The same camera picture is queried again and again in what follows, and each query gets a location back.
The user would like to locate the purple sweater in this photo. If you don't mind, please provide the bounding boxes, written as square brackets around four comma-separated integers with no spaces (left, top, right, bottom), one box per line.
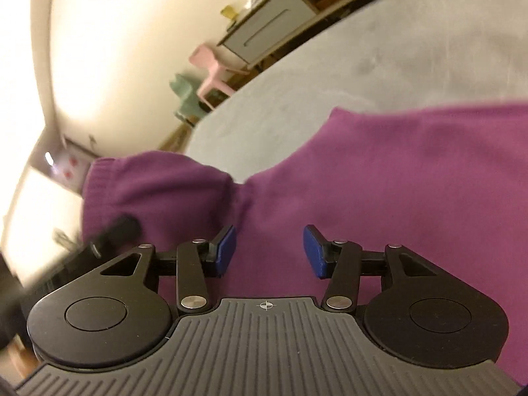
[80,99,528,382]

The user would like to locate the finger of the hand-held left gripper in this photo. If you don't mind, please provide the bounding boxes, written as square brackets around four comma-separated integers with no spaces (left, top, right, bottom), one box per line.
[88,214,141,253]

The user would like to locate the green plastic chair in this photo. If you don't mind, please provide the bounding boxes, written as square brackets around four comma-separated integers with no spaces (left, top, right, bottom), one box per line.
[169,73,212,127]

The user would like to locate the pink plastic chair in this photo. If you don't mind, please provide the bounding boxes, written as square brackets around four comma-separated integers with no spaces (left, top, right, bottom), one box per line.
[189,45,249,112]

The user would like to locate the long grey low cabinet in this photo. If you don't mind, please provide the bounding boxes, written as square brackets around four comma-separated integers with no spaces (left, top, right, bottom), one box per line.
[216,0,372,72]

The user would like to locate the white panel with red marks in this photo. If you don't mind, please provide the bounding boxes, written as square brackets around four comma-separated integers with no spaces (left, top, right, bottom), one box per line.
[51,140,97,193]

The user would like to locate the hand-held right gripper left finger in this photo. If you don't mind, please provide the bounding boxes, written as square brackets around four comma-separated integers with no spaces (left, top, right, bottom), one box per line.
[100,225,238,314]

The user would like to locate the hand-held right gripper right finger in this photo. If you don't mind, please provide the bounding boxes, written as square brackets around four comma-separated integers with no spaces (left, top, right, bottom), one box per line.
[303,225,438,313]

